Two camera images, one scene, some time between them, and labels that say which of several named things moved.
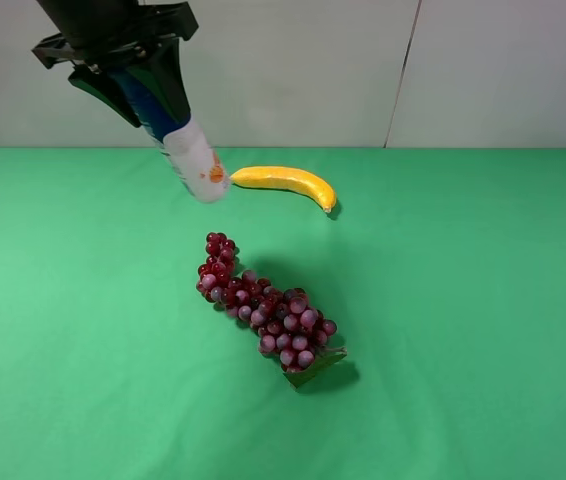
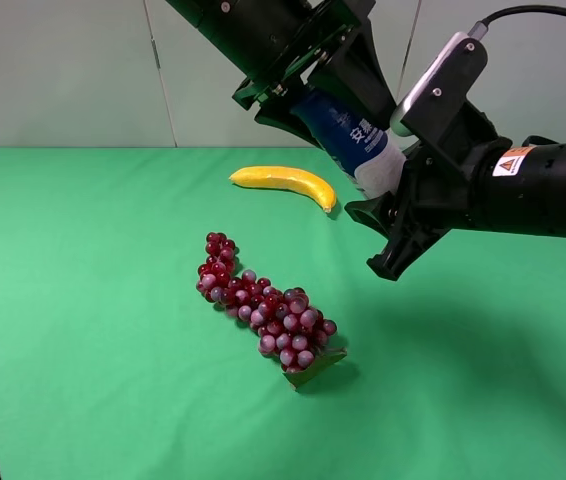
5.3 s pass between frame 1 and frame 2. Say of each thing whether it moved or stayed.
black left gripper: moved
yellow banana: stayed
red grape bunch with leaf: stayed
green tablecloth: stayed
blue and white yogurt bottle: moved
